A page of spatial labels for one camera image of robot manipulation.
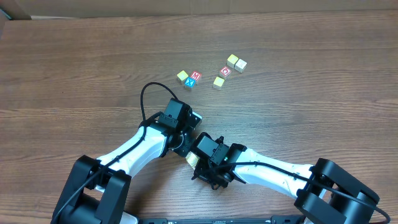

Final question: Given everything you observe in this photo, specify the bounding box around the yellow S block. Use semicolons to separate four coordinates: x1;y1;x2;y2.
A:
185;152;200;169

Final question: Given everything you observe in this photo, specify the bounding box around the plain wooden block far right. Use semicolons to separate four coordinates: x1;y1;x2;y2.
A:
234;58;247;73

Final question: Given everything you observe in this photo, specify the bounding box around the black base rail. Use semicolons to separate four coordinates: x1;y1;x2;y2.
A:
138;215;305;224

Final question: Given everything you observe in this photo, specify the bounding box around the yellow C block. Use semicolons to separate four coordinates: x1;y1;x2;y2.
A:
213;77;225;90

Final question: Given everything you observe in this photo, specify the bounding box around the blue X block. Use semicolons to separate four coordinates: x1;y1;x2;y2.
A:
184;77;197;91

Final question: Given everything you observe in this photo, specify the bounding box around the red M block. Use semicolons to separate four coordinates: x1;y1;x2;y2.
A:
190;71;202;84

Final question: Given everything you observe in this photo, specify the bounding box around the red O block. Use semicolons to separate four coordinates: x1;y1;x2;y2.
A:
219;66;232;79

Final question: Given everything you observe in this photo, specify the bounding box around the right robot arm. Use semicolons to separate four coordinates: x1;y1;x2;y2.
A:
190;133;391;224

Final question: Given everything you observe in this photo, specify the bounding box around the yellow block far right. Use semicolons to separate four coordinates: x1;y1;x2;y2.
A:
226;54;239;68

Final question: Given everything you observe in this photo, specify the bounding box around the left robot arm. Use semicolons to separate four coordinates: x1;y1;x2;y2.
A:
52;98;202;223

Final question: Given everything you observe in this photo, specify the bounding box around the yellow block far left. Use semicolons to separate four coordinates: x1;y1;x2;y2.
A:
177;70;189;85

